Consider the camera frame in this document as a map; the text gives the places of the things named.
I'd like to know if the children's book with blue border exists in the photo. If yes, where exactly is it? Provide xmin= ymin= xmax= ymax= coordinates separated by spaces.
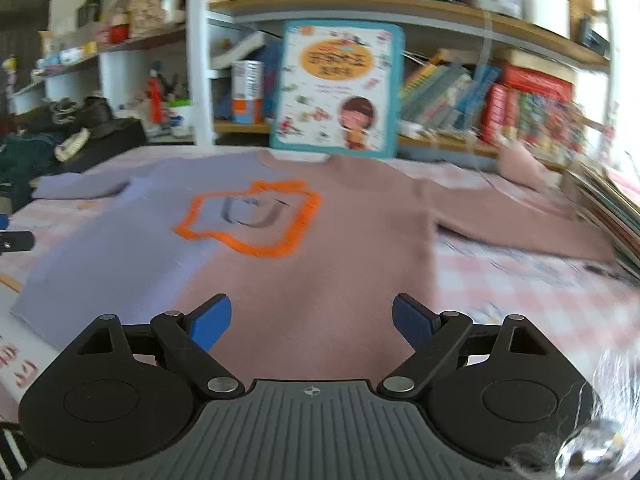
xmin=269 ymin=20 xmax=406 ymax=159

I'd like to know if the black and white striped cloth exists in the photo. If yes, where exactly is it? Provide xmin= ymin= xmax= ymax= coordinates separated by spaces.
xmin=0 ymin=421 xmax=37 ymax=480

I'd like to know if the clear plastic bag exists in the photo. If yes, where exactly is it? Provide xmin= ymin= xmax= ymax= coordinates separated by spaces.
xmin=504 ymin=347 xmax=640 ymax=480

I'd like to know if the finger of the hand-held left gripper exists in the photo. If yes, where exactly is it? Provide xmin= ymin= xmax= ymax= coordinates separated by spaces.
xmin=0 ymin=214 xmax=36 ymax=257

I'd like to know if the pink and purple sweater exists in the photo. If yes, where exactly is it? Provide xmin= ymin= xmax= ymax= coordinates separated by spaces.
xmin=10 ymin=151 xmax=617 ymax=382

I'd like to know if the stack of books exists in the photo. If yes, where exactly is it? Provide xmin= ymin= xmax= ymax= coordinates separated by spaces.
xmin=564 ymin=159 xmax=640 ymax=282

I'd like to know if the dark green cloth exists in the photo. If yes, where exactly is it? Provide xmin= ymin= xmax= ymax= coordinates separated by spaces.
xmin=0 ymin=131 xmax=62 ymax=212

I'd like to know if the red figurine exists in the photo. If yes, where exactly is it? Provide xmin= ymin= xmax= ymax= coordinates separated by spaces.
xmin=146 ymin=62 xmax=167 ymax=124

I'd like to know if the white storage box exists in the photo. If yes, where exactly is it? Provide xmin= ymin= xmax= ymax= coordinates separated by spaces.
xmin=524 ymin=0 xmax=571 ymax=39

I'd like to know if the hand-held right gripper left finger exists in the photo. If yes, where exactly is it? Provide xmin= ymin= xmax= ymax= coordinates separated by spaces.
xmin=76 ymin=295 xmax=246 ymax=395

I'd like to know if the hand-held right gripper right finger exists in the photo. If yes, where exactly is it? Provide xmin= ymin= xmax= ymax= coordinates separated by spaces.
xmin=377 ymin=294 xmax=553 ymax=395

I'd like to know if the row of books on shelf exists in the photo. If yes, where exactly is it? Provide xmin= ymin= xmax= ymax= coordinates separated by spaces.
xmin=479 ymin=61 xmax=587 ymax=162

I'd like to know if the white paper with red print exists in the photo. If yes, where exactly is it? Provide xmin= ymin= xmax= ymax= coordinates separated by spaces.
xmin=0 ymin=327 xmax=57 ymax=413

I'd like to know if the wooden shelf unit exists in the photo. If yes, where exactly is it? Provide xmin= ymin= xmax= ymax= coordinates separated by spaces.
xmin=10 ymin=0 xmax=617 ymax=171

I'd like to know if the white cup with green rim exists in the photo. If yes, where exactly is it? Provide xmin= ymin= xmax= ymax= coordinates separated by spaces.
xmin=166 ymin=99 xmax=194 ymax=139

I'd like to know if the white woven slipper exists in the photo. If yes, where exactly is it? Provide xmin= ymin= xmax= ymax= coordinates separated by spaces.
xmin=54 ymin=127 xmax=92 ymax=162

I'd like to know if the silver and orange tin can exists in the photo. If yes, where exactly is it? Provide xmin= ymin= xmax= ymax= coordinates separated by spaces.
xmin=230 ymin=60 xmax=265 ymax=126

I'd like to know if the row of thin books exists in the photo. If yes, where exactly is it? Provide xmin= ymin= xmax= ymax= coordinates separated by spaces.
xmin=399 ymin=49 xmax=502 ymax=137

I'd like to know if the clear bag of snacks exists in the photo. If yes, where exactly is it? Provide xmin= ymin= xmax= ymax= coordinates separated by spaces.
xmin=127 ymin=0 xmax=167 ymax=39

